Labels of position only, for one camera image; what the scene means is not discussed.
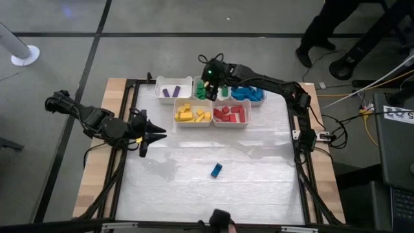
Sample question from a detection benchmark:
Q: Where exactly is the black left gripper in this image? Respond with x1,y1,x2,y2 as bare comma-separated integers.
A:
128,109,168,159

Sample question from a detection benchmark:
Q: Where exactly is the white floor cable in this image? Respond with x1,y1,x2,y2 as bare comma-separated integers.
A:
320,53,414,110

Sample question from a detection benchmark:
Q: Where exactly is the silver frame bracket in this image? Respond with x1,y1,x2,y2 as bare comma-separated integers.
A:
281,226,320,233
102,221,138,231

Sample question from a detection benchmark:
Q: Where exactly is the black keyboard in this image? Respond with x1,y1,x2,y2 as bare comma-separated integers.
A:
389,186,414,233

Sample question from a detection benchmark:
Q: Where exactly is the black box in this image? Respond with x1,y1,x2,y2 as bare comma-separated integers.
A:
336,163,393,232

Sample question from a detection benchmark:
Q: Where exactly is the black floor cable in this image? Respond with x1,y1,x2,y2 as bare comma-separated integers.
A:
301,49,345,82

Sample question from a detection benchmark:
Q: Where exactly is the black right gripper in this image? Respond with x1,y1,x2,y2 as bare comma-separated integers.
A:
200,59,229,102

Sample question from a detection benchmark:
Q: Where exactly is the wooden table side board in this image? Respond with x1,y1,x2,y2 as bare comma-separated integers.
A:
289,82,346,224
72,77,127,218

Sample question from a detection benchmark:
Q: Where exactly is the white pedestal stand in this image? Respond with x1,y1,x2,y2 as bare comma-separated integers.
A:
0,21,41,67

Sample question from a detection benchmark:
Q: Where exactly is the black stand leg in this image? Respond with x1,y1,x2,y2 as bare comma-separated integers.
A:
329,0,414,81

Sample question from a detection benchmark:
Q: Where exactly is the person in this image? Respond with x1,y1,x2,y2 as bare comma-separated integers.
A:
295,0,362,69
197,208,239,233

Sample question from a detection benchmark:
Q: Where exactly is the black table frame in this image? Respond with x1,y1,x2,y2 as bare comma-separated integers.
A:
96,72,345,227

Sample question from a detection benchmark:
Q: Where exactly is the white plastic bin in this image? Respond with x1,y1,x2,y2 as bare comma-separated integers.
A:
173,98,213,128
230,76,268,107
212,99,253,129
154,75,194,104
193,75,231,101

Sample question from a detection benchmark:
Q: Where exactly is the white paper label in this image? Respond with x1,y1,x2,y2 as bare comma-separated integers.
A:
383,105,414,126

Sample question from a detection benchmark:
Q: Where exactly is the yellow floor cable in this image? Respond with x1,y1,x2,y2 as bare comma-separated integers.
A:
316,69,414,98

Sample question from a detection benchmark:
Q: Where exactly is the black furniture foot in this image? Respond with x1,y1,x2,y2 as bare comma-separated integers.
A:
0,137,25,152

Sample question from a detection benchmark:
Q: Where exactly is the black equipment case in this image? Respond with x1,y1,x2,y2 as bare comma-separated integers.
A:
373,92,414,192

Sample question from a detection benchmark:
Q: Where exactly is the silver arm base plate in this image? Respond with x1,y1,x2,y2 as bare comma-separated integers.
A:
292,129,334,142

